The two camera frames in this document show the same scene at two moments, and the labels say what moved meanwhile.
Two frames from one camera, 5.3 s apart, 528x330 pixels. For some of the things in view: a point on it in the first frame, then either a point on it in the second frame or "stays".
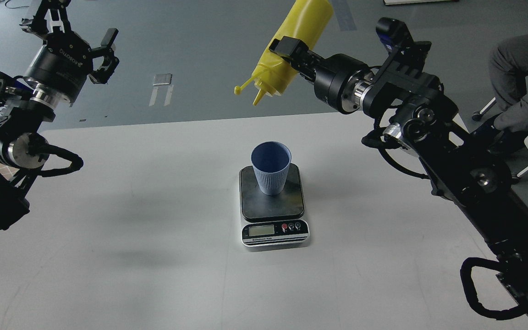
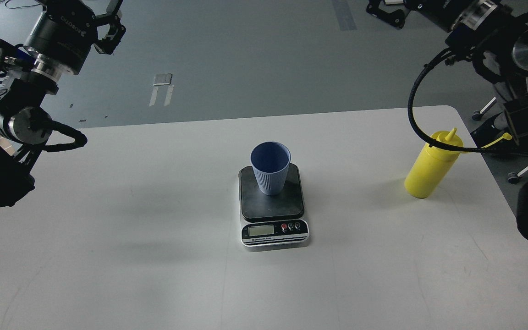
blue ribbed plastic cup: (271, 160) stays
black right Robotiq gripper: (330, 74) -> (448, 14)
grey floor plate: (162, 79) stays
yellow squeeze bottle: (306, 23) -> (433, 162)
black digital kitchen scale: (275, 220) stays
